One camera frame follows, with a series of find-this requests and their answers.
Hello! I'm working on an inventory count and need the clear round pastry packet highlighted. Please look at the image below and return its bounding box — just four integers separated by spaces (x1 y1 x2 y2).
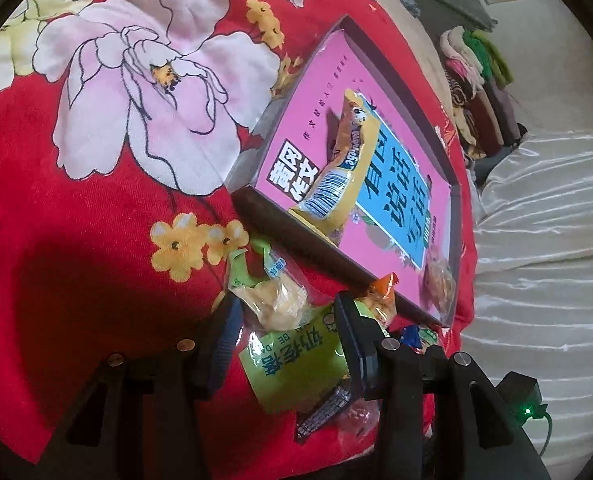
421 247 458 323

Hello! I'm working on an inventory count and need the red floral blanket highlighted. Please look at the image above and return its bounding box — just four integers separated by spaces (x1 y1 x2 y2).
0 0 477 466

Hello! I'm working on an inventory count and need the green printed snack packet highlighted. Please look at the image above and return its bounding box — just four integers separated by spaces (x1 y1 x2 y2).
237 305 352 416

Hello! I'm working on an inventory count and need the blue cookie packet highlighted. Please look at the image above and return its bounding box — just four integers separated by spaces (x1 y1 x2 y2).
396 324 439 356

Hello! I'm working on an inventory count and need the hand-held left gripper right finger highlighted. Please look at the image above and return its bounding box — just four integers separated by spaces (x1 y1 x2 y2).
332 291 552 480

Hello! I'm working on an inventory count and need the dark cardboard box tray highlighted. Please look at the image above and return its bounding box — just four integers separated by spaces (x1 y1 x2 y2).
226 14 462 328

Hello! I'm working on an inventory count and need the clear-wrapped yellow pastry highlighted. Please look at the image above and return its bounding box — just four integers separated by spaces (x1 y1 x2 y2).
225 237 312 333

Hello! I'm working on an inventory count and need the clear candy packet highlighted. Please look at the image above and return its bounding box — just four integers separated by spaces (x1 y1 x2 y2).
336 395 382 456

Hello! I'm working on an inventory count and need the beige bed sheet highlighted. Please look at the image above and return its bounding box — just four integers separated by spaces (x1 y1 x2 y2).
336 0 457 126

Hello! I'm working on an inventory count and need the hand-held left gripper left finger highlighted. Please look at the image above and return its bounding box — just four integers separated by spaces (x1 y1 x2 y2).
36 292 244 480

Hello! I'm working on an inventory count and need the stack of folded clothes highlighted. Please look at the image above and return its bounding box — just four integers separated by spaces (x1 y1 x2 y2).
439 27 529 161

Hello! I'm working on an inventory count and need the pink book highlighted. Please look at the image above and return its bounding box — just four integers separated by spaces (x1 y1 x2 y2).
254 35 452 311

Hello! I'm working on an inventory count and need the white satin curtain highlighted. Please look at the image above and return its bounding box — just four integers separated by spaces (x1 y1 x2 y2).
463 127 593 480

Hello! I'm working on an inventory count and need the black cookie packet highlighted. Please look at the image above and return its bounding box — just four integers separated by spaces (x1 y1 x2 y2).
294 385 352 443

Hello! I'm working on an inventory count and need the yellow snack packet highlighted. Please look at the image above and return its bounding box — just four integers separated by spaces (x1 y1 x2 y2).
289 89 384 248

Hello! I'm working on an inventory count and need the orange cake packet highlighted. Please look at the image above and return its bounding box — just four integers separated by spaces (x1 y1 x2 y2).
353 272 401 338

